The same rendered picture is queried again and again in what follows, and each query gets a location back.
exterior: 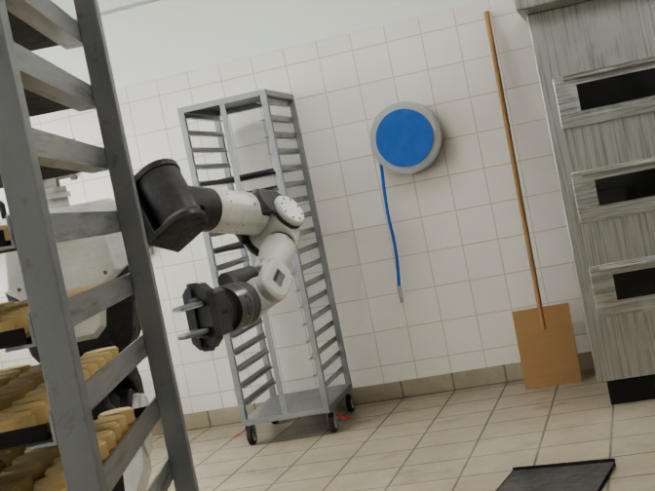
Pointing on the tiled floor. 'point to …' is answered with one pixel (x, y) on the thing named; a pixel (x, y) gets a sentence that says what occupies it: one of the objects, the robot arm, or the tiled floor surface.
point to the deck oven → (605, 170)
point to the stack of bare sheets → (560, 476)
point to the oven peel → (548, 321)
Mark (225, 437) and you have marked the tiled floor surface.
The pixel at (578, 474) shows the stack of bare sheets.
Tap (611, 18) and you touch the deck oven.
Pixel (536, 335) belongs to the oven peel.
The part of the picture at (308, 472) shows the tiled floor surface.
